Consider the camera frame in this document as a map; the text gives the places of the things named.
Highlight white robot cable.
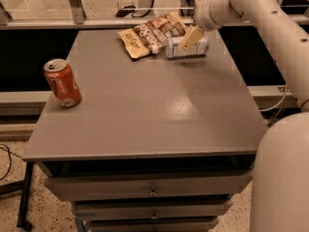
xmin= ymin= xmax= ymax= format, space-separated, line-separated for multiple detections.
xmin=260 ymin=86 xmax=288 ymax=113

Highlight brown chip bag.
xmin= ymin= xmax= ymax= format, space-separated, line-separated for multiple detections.
xmin=118 ymin=13 xmax=187 ymax=59

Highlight orange soda can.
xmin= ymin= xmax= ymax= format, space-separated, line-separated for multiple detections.
xmin=43 ymin=59 xmax=81 ymax=107

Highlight blue plastic water bottle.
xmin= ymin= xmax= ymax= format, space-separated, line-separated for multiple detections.
xmin=151 ymin=36 xmax=210 ymax=59

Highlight grey drawer cabinet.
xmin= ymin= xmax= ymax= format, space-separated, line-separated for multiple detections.
xmin=23 ymin=30 xmax=266 ymax=232

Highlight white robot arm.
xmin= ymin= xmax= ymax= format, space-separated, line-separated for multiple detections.
xmin=186 ymin=0 xmax=309 ymax=232

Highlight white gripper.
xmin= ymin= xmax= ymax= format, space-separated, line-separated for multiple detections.
xmin=179 ymin=0 xmax=232 ymax=50

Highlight black metal stand leg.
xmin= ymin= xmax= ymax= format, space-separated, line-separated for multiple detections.
xmin=0 ymin=162 xmax=34 ymax=232

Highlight black cable behind glass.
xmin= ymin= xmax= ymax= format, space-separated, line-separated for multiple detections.
xmin=115 ymin=0 xmax=156 ymax=18

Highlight black cable on floor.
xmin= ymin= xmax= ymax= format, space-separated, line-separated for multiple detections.
xmin=0 ymin=143 xmax=23 ymax=182

